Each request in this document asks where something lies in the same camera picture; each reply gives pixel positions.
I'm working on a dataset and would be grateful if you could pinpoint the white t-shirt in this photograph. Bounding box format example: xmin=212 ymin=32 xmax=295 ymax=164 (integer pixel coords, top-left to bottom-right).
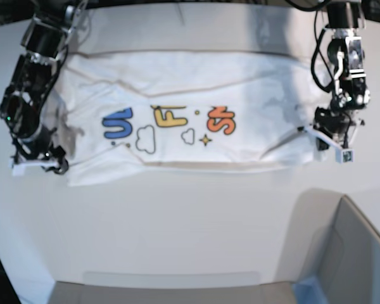
xmin=42 ymin=52 xmax=329 ymax=186

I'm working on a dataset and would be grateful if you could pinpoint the black cable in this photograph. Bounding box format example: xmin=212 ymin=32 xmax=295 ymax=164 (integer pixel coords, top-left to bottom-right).
xmin=310 ymin=9 xmax=336 ymax=94

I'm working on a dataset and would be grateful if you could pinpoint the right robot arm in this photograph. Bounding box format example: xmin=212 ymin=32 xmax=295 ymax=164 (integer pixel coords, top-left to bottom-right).
xmin=0 ymin=1 xmax=88 ymax=175

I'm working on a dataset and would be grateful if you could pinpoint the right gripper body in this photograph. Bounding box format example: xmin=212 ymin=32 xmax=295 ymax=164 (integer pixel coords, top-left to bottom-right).
xmin=11 ymin=125 xmax=65 ymax=163

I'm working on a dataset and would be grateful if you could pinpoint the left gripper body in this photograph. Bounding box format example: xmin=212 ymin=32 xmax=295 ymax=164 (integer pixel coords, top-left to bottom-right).
xmin=313 ymin=107 xmax=358 ymax=148

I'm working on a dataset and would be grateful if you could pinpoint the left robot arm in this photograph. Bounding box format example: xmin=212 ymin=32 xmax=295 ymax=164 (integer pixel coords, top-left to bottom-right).
xmin=310 ymin=1 xmax=371 ymax=152

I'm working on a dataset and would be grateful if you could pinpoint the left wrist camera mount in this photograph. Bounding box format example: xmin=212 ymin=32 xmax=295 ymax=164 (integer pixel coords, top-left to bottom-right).
xmin=297 ymin=118 xmax=365 ymax=163

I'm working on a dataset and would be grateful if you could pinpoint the grey cardboard box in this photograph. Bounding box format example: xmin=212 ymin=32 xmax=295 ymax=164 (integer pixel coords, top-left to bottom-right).
xmin=275 ymin=188 xmax=380 ymax=303

